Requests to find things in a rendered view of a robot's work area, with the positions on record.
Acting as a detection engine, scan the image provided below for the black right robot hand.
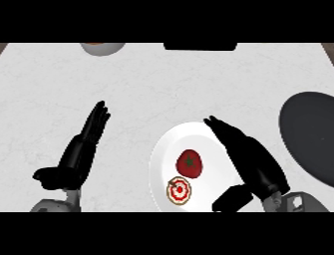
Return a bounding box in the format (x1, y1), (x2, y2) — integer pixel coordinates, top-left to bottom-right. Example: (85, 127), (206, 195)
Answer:
(202, 115), (292, 213)

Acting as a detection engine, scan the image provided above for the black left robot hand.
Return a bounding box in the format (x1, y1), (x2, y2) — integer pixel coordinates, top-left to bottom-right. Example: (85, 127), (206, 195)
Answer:
(31, 100), (113, 191)

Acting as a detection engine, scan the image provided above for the white round plate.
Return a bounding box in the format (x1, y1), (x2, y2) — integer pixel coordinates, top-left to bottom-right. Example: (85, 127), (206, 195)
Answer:
(148, 122), (267, 213)

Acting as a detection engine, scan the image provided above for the red tomato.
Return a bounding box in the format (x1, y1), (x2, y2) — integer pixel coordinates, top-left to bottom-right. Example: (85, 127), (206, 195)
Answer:
(175, 148), (204, 178)

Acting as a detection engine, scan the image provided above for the dark grey pan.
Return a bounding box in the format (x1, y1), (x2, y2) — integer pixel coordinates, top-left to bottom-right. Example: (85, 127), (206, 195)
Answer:
(278, 91), (334, 192)

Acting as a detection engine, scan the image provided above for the grey bowl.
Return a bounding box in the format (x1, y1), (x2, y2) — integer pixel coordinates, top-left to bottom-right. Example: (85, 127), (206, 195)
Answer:
(80, 43), (126, 57)

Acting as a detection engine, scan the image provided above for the black appliance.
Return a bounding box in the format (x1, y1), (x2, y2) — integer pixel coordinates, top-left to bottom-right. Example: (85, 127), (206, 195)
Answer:
(163, 43), (238, 52)

